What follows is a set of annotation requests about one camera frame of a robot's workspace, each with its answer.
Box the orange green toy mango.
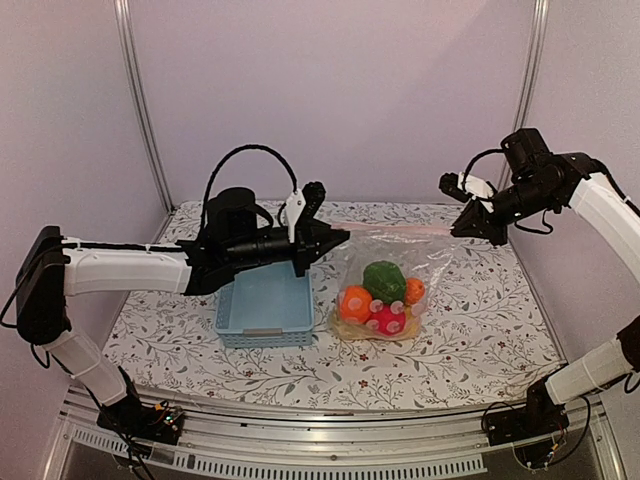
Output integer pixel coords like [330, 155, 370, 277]
[338, 285, 373, 324]

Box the floral tablecloth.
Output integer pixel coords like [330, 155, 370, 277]
[104, 199, 561, 411]

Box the light blue perforated basket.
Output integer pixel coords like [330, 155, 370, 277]
[214, 262, 315, 349]

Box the red toy apple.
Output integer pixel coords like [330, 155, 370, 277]
[365, 301, 407, 337]

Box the aluminium front rail frame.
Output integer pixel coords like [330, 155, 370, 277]
[43, 386, 627, 479]

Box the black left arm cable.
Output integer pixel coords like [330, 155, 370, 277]
[200, 144, 300, 236]

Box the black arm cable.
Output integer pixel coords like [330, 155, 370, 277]
[200, 144, 300, 236]
[462, 148, 506, 181]

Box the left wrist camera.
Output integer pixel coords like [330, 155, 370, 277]
[278, 181, 326, 243]

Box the right aluminium corner post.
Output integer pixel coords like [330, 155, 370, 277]
[512, 0, 550, 130]

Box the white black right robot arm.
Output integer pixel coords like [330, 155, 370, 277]
[439, 128, 639, 446]

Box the orange toy orange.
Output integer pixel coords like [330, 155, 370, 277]
[405, 277, 426, 305]

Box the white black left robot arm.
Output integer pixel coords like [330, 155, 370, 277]
[8, 182, 350, 445]

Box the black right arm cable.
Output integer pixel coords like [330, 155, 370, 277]
[462, 148, 506, 181]

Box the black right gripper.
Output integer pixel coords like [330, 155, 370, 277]
[454, 176, 559, 245]

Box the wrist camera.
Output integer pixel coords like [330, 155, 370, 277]
[439, 173, 497, 202]
[278, 181, 326, 243]

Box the aluminium corner post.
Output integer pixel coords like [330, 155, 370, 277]
[113, 0, 175, 214]
[512, 0, 550, 130]

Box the left aluminium corner post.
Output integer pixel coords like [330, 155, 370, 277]
[113, 0, 175, 214]

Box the green toy bell pepper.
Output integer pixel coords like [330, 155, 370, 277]
[362, 260, 406, 304]

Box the clear zip top bag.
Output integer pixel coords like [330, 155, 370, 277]
[330, 223, 457, 341]

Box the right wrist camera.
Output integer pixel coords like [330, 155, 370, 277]
[439, 173, 497, 202]

